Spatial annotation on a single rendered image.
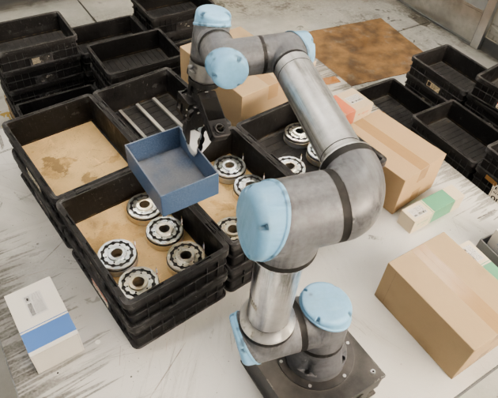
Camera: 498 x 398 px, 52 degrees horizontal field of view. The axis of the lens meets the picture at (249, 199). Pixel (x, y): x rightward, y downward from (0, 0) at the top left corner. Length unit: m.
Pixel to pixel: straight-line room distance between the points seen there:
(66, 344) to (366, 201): 0.89
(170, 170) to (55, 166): 0.52
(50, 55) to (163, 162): 1.63
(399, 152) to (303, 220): 1.09
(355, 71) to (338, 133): 2.93
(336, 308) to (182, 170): 0.51
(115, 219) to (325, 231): 0.88
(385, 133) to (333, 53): 2.15
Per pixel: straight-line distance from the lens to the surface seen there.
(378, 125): 1.87
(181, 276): 1.25
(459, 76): 3.26
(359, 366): 1.32
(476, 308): 1.45
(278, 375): 1.28
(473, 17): 4.44
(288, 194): 0.72
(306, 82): 0.95
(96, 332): 1.47
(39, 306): 1.44
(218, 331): 1.44
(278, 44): 1.04
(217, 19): 1.07
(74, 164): 1.71
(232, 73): 0.99
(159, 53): 2.86
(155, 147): 1.33
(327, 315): 1.10
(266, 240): 0.72
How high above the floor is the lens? 1.96
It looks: 47 degrees down
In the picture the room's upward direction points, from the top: 5 degrees clockwise
